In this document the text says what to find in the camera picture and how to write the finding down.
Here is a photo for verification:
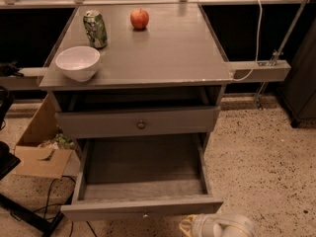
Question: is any grey drawer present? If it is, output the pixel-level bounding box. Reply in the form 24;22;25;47
55;107;220;139
61;134;223;221

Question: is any metal diagonal rod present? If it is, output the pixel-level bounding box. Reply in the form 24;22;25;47
254;0;310;110

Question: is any black floor cable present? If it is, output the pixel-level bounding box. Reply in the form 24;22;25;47
9;175;99;237

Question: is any black object at left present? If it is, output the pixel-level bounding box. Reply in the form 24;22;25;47
0;61;24;180

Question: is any white cable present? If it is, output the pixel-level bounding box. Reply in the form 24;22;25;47
232;0;264;83

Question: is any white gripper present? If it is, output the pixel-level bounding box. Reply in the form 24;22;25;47
179;214;223;237

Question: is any dark cabinet at right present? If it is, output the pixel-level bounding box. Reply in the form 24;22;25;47
278;19;316;127

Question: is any grey horizontal rail beam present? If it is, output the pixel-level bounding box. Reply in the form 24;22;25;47
0;60;290;91

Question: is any white ceramic bowl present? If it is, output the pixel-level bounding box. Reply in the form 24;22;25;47
55;46;101;82

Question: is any red apple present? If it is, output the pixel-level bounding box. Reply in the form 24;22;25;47
130;9;149;30

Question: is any grey wooden drawer cabinet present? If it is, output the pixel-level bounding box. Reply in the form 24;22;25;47
39;2;235;143

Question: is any green crushed soda can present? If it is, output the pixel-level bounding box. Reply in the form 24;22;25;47
83;10;108;48

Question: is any black stand base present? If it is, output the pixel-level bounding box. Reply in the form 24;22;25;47
0;195;64;237

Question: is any grey top drawer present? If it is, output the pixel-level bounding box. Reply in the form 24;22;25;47
55;107;220;139

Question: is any brown cardboard box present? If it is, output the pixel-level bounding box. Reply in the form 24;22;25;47
14;97;80;179

